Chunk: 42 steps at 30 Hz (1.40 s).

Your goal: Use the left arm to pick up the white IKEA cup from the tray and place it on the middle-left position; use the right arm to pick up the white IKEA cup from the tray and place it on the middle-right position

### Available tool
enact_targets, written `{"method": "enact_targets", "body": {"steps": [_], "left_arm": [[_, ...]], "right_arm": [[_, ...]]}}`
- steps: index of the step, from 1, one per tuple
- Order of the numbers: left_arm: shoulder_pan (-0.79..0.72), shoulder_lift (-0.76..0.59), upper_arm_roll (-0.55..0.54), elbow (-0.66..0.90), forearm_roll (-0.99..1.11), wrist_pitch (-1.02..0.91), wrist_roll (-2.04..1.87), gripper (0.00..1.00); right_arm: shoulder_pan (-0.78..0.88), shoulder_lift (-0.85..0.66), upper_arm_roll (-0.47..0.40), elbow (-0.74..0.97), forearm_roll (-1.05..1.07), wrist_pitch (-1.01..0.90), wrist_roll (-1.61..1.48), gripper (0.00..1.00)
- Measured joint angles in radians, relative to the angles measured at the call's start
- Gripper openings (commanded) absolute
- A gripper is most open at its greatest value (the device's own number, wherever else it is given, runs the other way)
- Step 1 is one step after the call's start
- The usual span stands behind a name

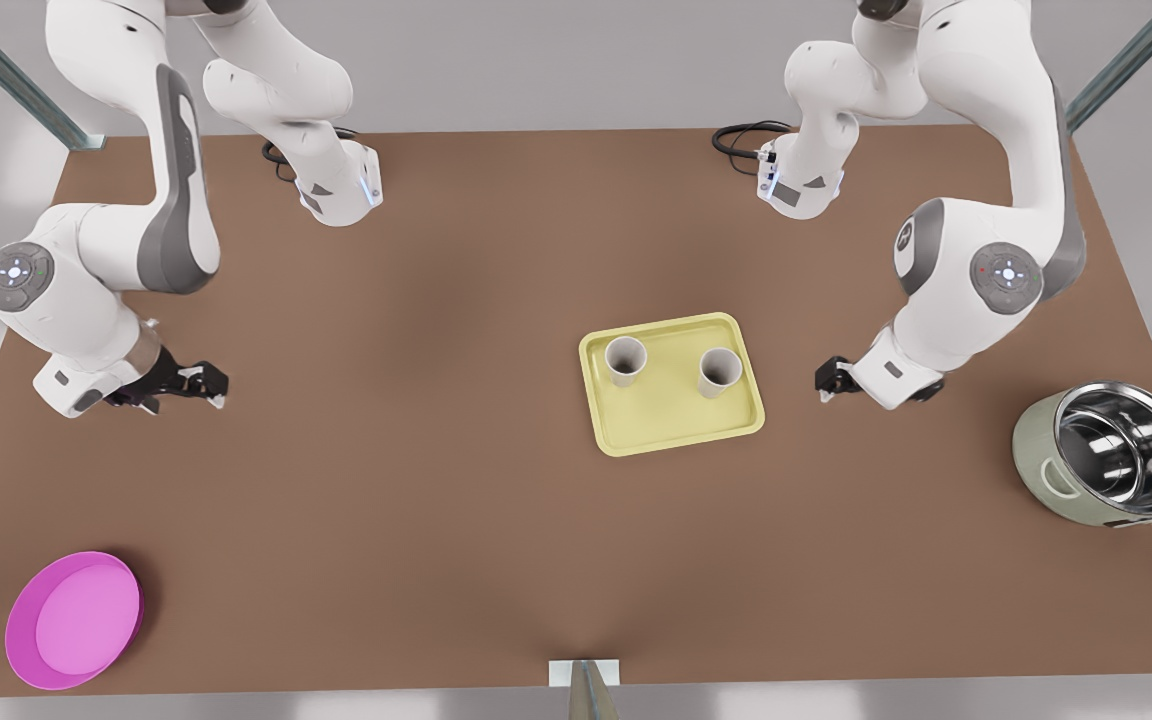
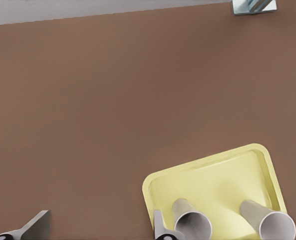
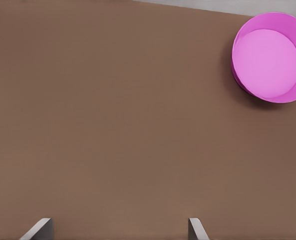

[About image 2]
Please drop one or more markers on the pale yellow rectangular tray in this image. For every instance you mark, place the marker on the pale yellow rectangular tray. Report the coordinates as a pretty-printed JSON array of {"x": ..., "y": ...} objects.
[{"x": 220, "y": 178}]

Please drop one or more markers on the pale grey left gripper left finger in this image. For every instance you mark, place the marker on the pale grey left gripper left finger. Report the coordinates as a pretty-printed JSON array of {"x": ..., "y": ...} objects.
[{"x": 36, "y": 226}]

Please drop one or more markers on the white IKEA cup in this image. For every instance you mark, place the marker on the white IKEA cup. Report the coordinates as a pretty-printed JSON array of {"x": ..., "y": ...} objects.
[
  {"x": 270, "y": 221},
  {"x": 191, "y": 220}
]

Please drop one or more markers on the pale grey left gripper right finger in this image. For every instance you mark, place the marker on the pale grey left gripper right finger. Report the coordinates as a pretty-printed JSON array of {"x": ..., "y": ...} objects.
[{"x": 159, "y": 228}]

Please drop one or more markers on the silver frame post foot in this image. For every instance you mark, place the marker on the silver frame post foot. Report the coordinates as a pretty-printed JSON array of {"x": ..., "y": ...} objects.
[{"x": 253, "y": 6}]

